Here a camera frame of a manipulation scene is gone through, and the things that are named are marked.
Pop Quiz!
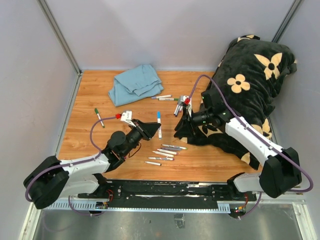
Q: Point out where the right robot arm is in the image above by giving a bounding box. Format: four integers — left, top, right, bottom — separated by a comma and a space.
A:
174, 92, 302, 200

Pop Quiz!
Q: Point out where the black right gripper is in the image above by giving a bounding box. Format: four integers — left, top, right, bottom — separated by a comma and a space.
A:
173, 106, 212, 138

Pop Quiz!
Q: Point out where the blue cap marker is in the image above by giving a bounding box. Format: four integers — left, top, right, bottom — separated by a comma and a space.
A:
173, 105, 180, 117

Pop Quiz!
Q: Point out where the black floral plush blanket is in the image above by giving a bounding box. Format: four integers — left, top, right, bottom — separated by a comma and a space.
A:
178, 34, 297, 170

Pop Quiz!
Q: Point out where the peach cap marker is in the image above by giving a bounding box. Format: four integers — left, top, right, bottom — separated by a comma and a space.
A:
152, 151, 174, 158

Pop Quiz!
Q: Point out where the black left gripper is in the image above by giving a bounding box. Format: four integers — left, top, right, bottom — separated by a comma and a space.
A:
122, 119, 161, 157

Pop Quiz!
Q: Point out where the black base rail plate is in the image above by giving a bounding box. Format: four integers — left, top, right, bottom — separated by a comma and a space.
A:
77, 179, 257, 210

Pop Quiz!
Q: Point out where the dark blue marker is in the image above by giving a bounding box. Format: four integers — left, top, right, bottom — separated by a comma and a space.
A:
174, 105, 182, 117

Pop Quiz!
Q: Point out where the pink cap marker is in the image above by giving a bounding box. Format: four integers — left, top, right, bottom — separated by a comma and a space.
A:
157, 148, 178, 155

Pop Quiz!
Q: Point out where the right corner metal post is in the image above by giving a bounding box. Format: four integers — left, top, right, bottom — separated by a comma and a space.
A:
271, 0, 304, 43

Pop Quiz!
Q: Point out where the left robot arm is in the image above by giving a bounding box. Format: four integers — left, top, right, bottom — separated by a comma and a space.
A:
23, 119, 161, 210

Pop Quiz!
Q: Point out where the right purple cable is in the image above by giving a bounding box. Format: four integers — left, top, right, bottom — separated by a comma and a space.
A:
187, 74, 314, 221

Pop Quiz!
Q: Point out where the grey marker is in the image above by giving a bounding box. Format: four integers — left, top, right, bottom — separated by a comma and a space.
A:
160, 147, 182, 151

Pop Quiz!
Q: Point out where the dark green cap marker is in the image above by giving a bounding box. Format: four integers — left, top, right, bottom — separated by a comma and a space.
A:
94, 108, 105, 128

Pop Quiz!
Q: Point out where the light blue folded cloth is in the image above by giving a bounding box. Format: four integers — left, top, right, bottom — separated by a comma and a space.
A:
108, 64, 164, 107

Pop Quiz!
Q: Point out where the aluminium frame rail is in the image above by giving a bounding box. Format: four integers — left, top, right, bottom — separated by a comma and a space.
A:
47, 197, 84, 210

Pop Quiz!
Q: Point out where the left corner metal post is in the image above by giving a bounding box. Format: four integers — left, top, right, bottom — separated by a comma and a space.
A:
36, 0, 82, 75

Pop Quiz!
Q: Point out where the black marker without cap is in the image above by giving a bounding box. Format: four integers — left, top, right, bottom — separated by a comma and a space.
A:
145, 161, 162, 166

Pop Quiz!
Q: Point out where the corner metal post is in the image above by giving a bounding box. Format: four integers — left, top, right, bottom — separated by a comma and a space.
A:
271, 0, 304, 43
36, 0, 82, 75

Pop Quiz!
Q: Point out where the lilac cap marker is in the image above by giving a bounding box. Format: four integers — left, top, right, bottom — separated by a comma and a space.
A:
151, 94, 172, 100

